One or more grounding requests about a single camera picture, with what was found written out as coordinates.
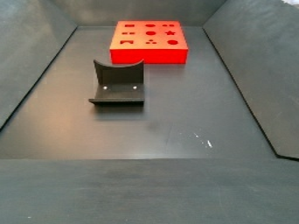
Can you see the red shape sorter box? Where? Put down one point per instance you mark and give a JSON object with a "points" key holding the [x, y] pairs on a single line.
{"points": [[155, 42]]}

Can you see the black curved holder bracket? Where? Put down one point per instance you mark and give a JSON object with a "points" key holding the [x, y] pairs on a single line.
{"points": [[118, 78]]}

